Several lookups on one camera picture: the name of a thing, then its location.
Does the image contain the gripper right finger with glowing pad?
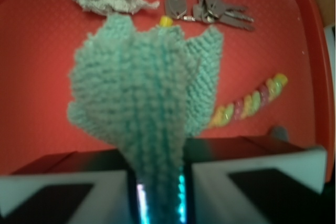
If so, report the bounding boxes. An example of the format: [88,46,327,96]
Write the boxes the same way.
[183,135,335,223]

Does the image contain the blue knitted cloth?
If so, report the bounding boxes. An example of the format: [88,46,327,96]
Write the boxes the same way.
[67,14,224,223]

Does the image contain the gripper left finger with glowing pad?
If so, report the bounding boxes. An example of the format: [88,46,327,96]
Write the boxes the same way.
[1,150,149,223]

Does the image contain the multicolour twisted rope toy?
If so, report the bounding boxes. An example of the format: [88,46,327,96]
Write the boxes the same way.
[159,16,289,130]

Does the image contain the grey plush mouse toy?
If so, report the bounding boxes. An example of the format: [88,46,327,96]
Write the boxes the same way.
[269,126,289,142]

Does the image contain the red plastic tray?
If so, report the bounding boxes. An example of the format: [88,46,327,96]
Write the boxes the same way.
[1,0,335,177]

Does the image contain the bunch of grey keys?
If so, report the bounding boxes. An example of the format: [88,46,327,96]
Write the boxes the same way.
[164,0,255,31]

